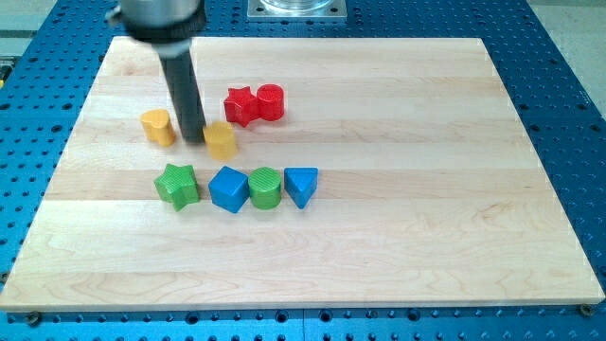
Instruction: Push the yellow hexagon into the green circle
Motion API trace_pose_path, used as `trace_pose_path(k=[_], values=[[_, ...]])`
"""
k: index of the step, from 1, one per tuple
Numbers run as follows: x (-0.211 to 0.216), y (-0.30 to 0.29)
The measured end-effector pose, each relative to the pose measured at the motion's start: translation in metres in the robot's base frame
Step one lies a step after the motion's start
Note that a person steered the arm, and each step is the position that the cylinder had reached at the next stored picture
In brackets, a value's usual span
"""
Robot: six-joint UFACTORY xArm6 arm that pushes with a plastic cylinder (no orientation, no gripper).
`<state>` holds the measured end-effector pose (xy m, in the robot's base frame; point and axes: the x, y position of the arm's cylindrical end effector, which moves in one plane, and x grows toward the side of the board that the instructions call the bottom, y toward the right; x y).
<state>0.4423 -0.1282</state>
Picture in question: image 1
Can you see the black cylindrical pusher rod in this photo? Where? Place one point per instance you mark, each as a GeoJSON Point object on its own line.
{"type": "Point", "coordinates": [180, 76]}

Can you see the green star block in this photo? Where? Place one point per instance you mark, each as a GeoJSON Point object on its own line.
{"type": "Point", "coordinates": [178, 186]}

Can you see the red cylinder block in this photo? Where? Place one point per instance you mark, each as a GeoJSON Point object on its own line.
{"type": "Point", "coordinates": [271, 105]}

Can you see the light wooden board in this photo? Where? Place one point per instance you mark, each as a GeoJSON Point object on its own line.
{"type": "Point", "coordinates": [430, 191]}

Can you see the blue triangle block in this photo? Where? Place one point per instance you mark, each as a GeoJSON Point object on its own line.
{"type": "Point", "coordinates": [301, 184]}

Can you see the blue cube block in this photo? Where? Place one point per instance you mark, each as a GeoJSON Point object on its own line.
{"type": "Point", "coordinates": [229, 189]}

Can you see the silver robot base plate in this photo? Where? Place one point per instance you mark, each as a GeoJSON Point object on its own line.
{"type": "Point", "coordinates": [296, 9]}

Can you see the red star block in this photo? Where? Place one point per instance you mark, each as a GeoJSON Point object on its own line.
{"type": "Point", "coordinates": [241, 106]}

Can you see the yellow hexagon block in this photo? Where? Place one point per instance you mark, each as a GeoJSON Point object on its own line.
{"type": "Point", "coordinates": [220, 140]}

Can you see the yellow heart block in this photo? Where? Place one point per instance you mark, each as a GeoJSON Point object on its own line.
{"type": "Point", "coordinates": [157, 127]}

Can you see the green cylinder block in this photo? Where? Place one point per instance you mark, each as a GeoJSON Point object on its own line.
{"type": "Point", "coordinates": [265, 188]}

